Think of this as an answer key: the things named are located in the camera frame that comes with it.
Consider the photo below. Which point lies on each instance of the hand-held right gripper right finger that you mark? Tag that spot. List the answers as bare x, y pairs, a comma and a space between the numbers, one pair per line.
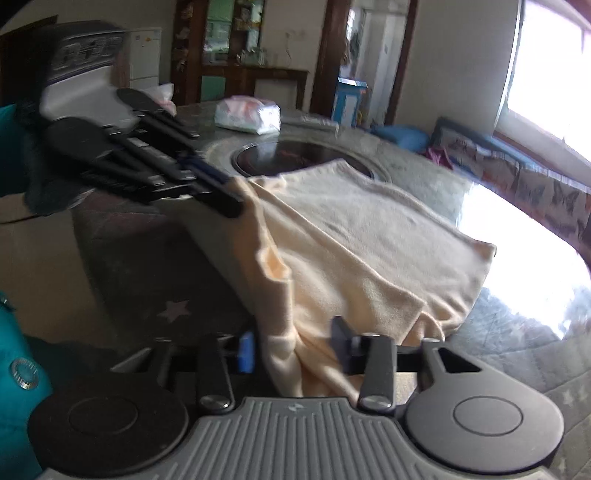
342, 339

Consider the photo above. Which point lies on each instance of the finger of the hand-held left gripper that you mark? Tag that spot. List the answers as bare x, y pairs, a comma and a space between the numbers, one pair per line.
224, 203
203, 168

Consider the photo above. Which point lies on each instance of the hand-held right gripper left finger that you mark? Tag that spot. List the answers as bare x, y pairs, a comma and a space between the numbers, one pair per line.
245, 353

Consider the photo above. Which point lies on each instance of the cream knit garment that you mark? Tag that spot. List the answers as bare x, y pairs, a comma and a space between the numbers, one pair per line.
351, 240

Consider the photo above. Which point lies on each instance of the person's left forearm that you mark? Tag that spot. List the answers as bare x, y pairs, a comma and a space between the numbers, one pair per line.
11, 147

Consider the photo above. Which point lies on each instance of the white plastic tissue pack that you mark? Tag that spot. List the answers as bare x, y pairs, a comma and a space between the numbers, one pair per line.
247, 115

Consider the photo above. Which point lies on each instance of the white refrigerator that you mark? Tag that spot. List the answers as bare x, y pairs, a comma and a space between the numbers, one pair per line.
145, 57

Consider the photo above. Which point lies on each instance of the white plastic bag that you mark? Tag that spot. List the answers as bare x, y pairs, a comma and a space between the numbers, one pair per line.
164, 94

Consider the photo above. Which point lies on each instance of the round black built-in hotplate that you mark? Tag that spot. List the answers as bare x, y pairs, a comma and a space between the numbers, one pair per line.
295, 156

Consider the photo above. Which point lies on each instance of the grey star print table cover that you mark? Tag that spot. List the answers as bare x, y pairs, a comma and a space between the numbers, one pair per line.
152, 277

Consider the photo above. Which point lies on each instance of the dark wooden display cabinet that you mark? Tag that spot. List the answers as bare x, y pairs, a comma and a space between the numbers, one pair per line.
231, 50

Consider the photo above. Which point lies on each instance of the blue and white box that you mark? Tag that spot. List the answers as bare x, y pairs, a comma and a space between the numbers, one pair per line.
351, 101

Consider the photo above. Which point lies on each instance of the blue cushion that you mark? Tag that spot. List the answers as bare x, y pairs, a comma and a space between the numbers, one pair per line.
400, 136

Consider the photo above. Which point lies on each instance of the pink cloth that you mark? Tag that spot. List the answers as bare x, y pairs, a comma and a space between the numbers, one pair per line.
437, 154

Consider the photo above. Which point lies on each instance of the butterfly print sofa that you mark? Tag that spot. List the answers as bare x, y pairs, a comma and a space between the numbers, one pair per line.
521, 180

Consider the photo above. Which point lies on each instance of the window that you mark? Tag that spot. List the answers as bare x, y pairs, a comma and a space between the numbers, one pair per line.
549, 64

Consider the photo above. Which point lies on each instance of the dark wooden door frame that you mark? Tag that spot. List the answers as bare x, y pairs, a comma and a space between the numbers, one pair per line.
332, 55

